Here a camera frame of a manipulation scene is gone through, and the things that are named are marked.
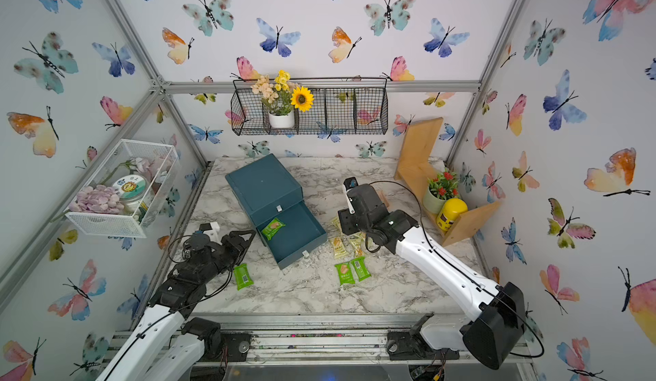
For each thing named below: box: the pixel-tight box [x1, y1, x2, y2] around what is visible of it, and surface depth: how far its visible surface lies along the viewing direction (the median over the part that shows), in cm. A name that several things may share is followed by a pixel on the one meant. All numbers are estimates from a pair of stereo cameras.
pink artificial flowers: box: [68, 184, 125, 215], surface depth 61 cm
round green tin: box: [112, 174, 149, 203], surface depth 67 cm
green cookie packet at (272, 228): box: [261, 217, 287, 241], surface depth 90 cm
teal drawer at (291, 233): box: [256, 201, 328, 270], surface depth 90 cm
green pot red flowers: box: [422, 168, 461, 215], surface depth 88 cm
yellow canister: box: [436, 197, 469, 233], surface depth 86 cm
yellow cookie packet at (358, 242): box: [349, 231, 367, 258], surface depth 93 cm
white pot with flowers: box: [250, 70, 315, 129], surface depth 86 cm
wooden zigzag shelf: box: [393, 117, 501, 247], surface depth 102 cm
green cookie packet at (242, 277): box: [234, 263, 255, 291], surface depth 87 cm
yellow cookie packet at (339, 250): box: [331, 236, 349, 260], surface depth 93 cm
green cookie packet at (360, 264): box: [351, 256, 372, 282], surface depth 89 cm
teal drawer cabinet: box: [224, 152, 328, 251], surface depth 88 cm
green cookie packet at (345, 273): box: [333, 261, 356, 286], surface depth 89 cm
